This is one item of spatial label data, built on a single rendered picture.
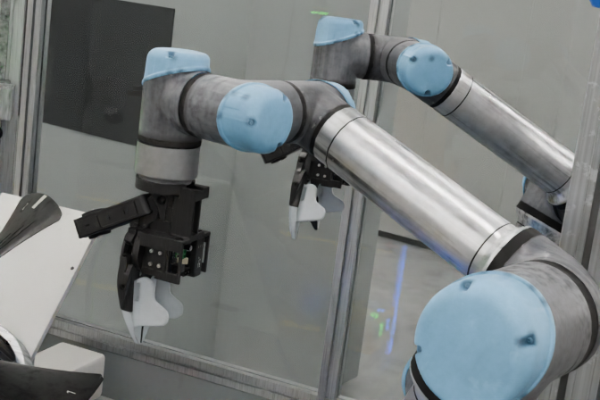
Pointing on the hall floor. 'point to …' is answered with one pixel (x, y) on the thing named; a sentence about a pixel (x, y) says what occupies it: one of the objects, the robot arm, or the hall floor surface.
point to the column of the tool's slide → (12, 83)
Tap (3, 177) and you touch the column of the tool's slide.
